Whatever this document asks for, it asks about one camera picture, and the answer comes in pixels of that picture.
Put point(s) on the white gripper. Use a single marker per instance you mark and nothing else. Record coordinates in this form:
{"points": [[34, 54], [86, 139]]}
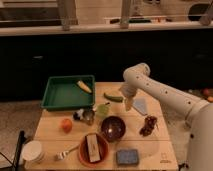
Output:
{"points": [[129, 100]]}

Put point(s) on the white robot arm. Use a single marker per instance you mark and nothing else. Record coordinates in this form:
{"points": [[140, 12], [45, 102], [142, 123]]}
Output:
{"points": [[198, 113]]}

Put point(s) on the purple bowl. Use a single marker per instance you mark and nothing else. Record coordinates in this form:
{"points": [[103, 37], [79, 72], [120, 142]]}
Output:
{"points": [[113, 128]]}

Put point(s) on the orange bowl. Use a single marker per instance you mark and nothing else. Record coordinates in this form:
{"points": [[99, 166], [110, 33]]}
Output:
{"points": [[83, 155]]}

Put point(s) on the grey triangular cloth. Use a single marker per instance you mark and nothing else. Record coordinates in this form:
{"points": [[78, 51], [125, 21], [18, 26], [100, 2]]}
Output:
{"points": [[139, 104]]}

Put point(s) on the green cup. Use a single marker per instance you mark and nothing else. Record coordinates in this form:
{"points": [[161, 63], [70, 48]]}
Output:
{"points": [[102, 110]]}

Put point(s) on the bunch of dark grapes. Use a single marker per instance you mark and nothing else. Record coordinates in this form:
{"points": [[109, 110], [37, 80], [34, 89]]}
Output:
{"points": [[149, 124]]}

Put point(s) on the metal measuring cup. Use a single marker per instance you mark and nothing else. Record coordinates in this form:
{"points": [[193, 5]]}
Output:
{"points": [[88, 117]]}

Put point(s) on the yellow corn cob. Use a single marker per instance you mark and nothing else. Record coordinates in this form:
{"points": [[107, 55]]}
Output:
{"points": [[84, 87]]}

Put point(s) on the black and white small toy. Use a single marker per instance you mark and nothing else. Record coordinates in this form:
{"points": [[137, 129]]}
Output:
{"points": [[78, 115]]}

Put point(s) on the wooden block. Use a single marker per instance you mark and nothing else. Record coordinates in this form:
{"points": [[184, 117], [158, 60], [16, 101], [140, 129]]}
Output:
{"points": [[93, 148]]}

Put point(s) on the green plastic tray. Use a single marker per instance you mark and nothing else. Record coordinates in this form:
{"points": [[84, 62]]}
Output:
{"points": [[63, 93]]}

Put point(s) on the blue sponge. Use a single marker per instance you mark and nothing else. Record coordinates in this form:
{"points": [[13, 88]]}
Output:
{"points": [[127, 157]]}

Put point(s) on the orange fruit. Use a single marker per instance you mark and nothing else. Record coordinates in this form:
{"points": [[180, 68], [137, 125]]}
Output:
{"points": [[66, 125]]}

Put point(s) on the silver fork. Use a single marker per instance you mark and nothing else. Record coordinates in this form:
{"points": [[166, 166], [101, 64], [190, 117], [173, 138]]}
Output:
{"points": [[62, 155]]}

